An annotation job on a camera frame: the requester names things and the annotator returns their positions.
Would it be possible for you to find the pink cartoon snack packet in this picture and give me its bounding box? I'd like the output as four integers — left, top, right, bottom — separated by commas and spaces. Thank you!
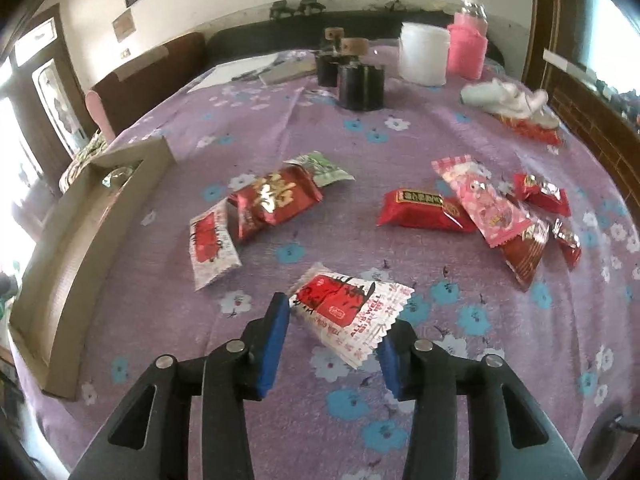
432, 155, 533, 248

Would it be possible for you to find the brown armchair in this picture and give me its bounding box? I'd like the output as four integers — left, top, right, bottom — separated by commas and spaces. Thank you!
85, 32, 206, 143

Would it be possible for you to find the pink sleeved bottle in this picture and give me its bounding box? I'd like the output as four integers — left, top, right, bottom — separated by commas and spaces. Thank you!
447, 0, 488, 80

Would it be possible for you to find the green white snack packet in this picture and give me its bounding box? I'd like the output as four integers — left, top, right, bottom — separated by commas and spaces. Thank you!
284, 151, 355, 188

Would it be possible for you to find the black cylinder container front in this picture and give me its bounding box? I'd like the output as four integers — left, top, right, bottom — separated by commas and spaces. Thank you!
337, 38, 385, 112

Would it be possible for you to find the tiny red candy packet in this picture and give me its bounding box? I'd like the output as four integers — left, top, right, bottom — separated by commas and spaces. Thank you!
552, 218, 582, 271

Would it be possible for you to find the red packet under cloth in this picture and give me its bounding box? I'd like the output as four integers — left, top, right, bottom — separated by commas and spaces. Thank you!
496, 115, 563, 146

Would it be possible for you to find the small red candy packet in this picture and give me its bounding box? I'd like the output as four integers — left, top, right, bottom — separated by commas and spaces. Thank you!
513, 172, 572, 217

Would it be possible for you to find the black sofa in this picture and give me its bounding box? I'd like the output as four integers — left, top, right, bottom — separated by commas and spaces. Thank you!
204, 8, 507, 68

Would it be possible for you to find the red rectangular snack packet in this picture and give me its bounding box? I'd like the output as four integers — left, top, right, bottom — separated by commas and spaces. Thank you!
376, 188, 477, 233

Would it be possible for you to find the white plastic jar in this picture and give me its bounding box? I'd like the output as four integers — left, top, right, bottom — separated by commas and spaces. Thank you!
398, 22, 450, 87

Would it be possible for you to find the white red snack packet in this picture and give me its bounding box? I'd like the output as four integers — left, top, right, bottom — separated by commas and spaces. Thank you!
288, 263, 414, 368
189, 200, 242, 290

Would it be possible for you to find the cardboard box tray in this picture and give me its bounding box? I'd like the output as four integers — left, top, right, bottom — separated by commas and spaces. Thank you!
9, 138, 175, 400

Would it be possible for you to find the dark red snack bag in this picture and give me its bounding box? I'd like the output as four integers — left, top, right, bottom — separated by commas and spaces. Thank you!
500, 219, 549, 292

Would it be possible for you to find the black cylinder container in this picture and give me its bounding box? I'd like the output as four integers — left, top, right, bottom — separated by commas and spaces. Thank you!
314, 27, 350, 88
337, 38, 385, 112

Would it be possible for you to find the large red gold snack bag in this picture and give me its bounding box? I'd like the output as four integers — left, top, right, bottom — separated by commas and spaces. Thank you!
229, 165, 323, 242

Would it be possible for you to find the black cylinder container back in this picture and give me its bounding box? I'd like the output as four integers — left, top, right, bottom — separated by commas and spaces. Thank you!
314, 27, 350, 88

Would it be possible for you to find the purple floral tablecloth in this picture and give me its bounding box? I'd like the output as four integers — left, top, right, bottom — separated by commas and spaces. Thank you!
14, 44, 640, 480

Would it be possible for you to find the white crumpled cloth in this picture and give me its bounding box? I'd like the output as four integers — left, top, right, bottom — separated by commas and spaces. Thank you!
460, 78, 560, 129

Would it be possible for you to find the white paper sheet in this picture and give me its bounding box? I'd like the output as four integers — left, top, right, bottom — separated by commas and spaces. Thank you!
188, 53, 279, 92

